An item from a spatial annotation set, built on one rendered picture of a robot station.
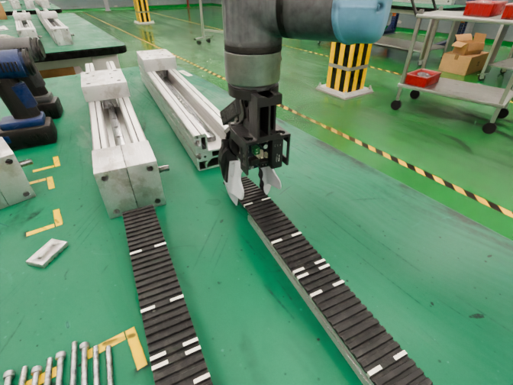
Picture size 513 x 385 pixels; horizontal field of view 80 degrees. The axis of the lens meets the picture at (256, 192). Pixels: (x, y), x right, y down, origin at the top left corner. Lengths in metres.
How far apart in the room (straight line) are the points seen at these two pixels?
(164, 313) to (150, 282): 0.05
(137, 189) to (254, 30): 0.33
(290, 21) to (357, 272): 0.34
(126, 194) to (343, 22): 0.42
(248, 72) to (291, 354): 0.34
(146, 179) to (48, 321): 0.25
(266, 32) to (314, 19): 0.06
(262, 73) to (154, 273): 0.29
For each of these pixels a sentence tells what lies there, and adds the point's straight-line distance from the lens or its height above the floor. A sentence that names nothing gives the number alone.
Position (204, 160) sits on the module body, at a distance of 0.68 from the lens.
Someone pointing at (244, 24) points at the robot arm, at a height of 1.09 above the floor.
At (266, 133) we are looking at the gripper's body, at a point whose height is 0.95.
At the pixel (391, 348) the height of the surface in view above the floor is 0.81.
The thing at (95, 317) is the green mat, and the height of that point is 0.78.
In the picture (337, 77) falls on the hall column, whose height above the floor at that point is 0.18.
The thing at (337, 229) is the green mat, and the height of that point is 0.78.
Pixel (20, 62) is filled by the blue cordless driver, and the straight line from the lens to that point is 0.90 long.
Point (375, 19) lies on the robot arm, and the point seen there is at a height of 1.10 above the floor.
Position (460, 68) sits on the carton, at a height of 0.08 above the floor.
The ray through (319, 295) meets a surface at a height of 0.81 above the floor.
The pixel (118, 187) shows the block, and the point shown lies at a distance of 0.57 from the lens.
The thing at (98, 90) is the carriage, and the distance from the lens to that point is 0.93.
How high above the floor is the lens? 1.13
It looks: 35 degrees down
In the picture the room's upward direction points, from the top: straight up
